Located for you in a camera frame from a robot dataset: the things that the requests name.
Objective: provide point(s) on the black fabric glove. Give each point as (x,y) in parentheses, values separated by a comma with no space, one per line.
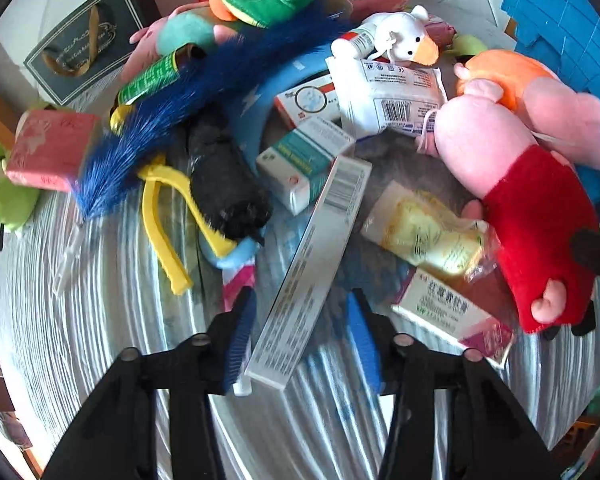
(225,185)

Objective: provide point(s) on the clear plastic tube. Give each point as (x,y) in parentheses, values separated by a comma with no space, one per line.
(69,260)

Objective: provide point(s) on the brown bottle green label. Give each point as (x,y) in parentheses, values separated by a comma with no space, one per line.
(150,77)

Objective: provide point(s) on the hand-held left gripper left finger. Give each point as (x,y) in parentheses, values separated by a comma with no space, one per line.
(237,340)

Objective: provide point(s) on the pig plush red dress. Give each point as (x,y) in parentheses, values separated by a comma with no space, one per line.
(535,220)

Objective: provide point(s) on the yellow plastic hanger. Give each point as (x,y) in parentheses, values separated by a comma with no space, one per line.
(165,225)

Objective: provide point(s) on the light blue curved plastic piece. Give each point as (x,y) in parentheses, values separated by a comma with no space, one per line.
(275,85)

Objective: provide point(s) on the white duck plush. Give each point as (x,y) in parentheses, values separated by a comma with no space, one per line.
(405,35)

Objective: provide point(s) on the white face mask pack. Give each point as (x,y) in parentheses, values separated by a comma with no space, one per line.
(385,100)

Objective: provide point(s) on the white orange-striped medicine box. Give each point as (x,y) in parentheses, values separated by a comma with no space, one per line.
(305,102)

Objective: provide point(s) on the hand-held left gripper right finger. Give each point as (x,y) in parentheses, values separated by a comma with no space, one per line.
(365,340)

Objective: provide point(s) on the blue feather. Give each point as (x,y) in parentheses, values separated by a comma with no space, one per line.
(180,105)

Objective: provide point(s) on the pig plush orange dress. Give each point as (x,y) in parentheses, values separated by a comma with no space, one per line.
(555,95)

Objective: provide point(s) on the long white barcode box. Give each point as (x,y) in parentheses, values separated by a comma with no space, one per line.
(310,260)

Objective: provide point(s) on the red and white tube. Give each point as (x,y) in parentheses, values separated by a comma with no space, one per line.
(352,40)

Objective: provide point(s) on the blue plastic crate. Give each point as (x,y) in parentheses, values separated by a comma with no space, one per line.
(565,10)

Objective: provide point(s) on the light green frog plush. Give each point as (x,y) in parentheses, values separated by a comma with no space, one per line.
(7,195)

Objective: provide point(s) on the yellow-green small plush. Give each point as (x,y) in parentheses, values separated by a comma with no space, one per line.
(467,45)

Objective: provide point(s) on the white and maroon medicine box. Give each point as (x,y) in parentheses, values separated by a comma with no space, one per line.
(445,310)

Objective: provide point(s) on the teal and white medicine box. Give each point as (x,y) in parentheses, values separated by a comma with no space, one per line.
(300,165)

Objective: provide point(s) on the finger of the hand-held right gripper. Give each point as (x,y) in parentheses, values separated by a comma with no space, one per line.
(597,257)

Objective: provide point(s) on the pink tissue pack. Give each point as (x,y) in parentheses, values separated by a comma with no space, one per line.
(50,150)

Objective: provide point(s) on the pink and teal plush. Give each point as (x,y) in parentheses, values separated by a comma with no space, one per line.
(185,30)

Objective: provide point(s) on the black gift box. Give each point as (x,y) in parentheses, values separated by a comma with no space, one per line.
(80,45)

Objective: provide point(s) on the pink wrapped pack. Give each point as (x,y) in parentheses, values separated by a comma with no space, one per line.
(437,30)

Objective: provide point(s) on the yellow packet in clear bag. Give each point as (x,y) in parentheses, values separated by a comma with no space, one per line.
(425,230)

